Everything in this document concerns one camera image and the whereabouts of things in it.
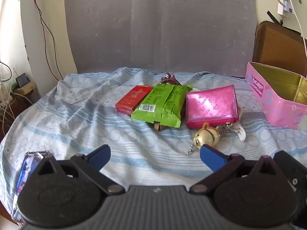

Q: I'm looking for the black wall adapter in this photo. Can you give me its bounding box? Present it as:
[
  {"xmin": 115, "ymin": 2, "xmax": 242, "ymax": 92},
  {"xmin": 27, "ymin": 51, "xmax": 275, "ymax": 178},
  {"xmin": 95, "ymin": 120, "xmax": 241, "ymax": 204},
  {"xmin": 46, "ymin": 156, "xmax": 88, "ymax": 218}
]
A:
[{"xmin": 16, "ymin": 73, "xmax": 29, "ymax": 88}]

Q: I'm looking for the bundle of white cables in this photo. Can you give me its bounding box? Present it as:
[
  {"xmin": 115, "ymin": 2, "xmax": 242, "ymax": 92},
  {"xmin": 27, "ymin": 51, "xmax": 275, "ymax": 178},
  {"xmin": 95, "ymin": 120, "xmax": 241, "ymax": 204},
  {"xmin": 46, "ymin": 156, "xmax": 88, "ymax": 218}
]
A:
[{"xmin": 0, "ymin": 62, "xmax": 15, "ymax": 136}]

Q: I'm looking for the grey padded headboard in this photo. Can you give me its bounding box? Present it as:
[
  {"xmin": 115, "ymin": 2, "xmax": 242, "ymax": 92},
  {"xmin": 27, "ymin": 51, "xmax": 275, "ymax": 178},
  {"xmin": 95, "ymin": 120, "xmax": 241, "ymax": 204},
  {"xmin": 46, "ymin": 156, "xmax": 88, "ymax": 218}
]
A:
[{"xmin": 64, "ymin": 0, "xmax": 257, "ymax": 76}]

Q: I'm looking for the white key tag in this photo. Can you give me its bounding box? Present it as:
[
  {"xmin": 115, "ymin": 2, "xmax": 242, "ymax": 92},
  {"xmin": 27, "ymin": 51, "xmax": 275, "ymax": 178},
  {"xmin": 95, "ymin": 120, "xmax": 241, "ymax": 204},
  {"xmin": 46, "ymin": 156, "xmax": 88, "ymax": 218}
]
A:
[{"xmin": 229, "ymin": 121, "xmax": 246, "ymax": 142}]

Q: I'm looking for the red box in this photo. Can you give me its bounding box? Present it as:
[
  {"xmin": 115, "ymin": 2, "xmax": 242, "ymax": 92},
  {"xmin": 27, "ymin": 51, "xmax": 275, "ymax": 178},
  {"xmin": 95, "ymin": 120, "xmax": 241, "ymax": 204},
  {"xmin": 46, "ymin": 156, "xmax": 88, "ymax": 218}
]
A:
[{"xmin": 115, "ymin": 85, "xmax": 154, "ymax": 115}]

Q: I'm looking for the thin red black wire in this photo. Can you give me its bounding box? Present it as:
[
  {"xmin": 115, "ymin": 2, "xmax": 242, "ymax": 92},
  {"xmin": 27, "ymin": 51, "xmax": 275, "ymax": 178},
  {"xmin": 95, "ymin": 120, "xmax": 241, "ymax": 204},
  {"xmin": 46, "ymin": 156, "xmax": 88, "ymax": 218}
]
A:
[{"xmin": 31, "ymin": 0, "xmax": 64, "ymax": 81}]

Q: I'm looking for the beige power strip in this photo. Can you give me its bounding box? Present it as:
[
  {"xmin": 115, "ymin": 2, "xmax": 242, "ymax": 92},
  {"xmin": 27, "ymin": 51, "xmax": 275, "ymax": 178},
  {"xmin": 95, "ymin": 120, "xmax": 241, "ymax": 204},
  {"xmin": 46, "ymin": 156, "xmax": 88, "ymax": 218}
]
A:
[{"xmin": 14, "ymin": 83, "xmax": 37, "ymax": 95}]

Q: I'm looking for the green snack packet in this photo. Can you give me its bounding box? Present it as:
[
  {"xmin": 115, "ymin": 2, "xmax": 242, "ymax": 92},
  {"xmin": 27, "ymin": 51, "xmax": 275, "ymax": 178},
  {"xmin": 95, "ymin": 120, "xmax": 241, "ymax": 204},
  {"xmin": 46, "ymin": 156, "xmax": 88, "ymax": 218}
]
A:
[{"xmin": 131, "ymin": 84, "xmax": 193, "ymax": 128}]

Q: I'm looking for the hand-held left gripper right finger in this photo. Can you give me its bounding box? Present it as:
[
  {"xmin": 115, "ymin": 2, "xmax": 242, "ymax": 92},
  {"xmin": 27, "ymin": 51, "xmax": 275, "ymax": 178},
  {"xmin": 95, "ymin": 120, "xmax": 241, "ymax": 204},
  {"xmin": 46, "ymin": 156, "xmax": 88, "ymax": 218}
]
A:
[{"xmin": 189, "ymin": 144, "xmax": 292, "ymax": 194}]

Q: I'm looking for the shiny blue foil packet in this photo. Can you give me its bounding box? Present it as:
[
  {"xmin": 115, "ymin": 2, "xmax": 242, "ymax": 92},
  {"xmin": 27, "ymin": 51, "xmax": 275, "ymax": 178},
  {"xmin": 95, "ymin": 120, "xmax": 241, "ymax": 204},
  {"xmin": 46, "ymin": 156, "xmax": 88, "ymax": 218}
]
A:
[{"xmin": 11, "ymin": 150, "xmax": 50, "ymax": 222}]

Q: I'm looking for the blue striped bed sheet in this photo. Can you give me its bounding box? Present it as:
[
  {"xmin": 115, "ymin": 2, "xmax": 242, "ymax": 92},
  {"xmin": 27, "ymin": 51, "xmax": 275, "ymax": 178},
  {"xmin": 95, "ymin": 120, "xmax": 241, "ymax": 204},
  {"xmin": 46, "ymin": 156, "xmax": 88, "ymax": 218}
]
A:
[{"xmin": 0, "ymin": 67, "xmax": 307, "ymax": 223}]

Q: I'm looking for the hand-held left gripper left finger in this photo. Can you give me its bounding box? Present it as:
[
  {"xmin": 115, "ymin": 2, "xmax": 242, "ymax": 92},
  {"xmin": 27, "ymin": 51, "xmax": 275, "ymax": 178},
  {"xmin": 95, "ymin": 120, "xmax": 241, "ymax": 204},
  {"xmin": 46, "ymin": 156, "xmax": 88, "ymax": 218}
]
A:
[{"xmin": 28, "ymin": 144, "xmax": 125, "ymax": 194}]

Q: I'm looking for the shiny pink wallet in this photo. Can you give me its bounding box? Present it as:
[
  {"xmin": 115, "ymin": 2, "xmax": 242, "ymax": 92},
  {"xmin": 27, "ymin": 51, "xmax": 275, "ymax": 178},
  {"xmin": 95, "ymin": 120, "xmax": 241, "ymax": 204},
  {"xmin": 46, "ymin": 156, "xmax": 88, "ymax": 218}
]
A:
[{"xmin": 186, "ymin": 85, "xmax": 240, "ymax": 129}]

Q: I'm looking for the pink tin box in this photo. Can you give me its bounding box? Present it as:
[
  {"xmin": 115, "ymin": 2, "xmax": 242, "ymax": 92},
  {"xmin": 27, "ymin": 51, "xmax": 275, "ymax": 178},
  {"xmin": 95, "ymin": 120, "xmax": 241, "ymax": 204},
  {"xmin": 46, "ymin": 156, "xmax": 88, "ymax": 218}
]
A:
[{"xmin": 245, "ymin": 62, "xmax": 307, "ymax": 131}]

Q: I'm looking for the golden bell keychain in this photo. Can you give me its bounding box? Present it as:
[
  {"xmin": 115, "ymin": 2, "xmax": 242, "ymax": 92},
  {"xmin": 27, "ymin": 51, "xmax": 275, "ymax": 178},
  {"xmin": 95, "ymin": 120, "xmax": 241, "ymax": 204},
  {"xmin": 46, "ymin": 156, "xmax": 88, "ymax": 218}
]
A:
[{"xmin": 187, "ymin": 122, "xmax": 220, "ymax": 155}]

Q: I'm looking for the brown woven case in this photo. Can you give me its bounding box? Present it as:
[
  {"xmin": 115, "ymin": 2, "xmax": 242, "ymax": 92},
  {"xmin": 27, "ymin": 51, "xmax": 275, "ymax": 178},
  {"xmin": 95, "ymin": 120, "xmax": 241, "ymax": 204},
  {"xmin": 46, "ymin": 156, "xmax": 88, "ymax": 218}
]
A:
[{"xmin": 252, "ymin": 20, "xmax": 307, "ymax": 78}]

